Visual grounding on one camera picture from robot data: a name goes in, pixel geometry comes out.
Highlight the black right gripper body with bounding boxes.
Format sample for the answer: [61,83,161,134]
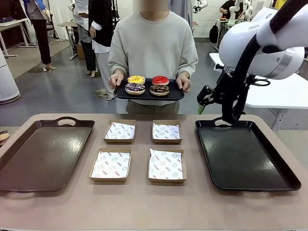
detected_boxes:
[211,71,249,107]

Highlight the dark chocolate donut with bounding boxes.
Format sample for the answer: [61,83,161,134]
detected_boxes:
[149,84,170,97]

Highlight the white cylindrical air purifier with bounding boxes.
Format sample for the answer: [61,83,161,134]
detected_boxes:
[0,49,21,104]

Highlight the seated person in black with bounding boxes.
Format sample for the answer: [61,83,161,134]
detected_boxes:
[219,0,241,20]

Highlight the cardboard box on floor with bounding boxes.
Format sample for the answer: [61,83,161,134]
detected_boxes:
[76,44,85,60]

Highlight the black plastic serving tray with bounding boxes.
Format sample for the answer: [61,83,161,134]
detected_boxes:
[194,117,302,193]

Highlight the person's left hand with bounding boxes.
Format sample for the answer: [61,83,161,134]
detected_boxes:
[176,74,192,93]

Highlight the black backpack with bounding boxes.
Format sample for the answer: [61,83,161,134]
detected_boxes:
[209,23,219,44]

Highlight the white background desk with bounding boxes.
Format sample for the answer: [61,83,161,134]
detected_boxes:
[0,18,31,58]

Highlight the bystander in grey trousers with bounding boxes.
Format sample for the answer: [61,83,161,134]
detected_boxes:
[72,0,97,78]

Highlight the bystander in black trousers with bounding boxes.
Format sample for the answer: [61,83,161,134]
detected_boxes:
[25,0,56,71]

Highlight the bystander in black vest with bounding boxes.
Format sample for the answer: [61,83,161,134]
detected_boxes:
[88,0,116,101]

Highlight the white table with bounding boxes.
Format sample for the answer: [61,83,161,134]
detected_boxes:
[208,52,308,132]

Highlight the wooden background desk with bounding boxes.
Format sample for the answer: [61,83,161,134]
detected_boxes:
[57,22,78,60]

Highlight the red glazed donut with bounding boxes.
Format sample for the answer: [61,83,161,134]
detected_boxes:
[152,75,170,86]

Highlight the chocolate donut colourful sprinkles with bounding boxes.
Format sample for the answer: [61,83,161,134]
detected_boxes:
[125,83,146,95]

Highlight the yellow glazed donut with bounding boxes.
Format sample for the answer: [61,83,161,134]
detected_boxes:
[127,75,146,85]

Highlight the person's right hand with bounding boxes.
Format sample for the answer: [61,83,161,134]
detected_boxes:
[108,73,126,89]

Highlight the person in cream sweater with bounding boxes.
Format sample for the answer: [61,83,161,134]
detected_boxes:
[107,3,199,115]

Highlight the small black tray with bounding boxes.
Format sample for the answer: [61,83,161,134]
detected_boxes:
[113,78,185,101]

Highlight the background workbench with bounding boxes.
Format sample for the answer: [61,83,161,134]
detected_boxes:
[216,18,233,52]

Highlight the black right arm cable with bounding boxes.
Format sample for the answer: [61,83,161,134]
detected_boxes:
[220,0,304,125]

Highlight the brown plastic serving tray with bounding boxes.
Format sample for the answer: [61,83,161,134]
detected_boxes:
[0,116,96,193]

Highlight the brown kraft paper box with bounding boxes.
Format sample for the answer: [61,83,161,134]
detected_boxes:
[152,119,183,144]
[89,148,132,185]
[103,119,137,144]
[147,148,187,184]

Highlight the grey hanging garment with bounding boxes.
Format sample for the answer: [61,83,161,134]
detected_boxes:
[168,0,193,37]

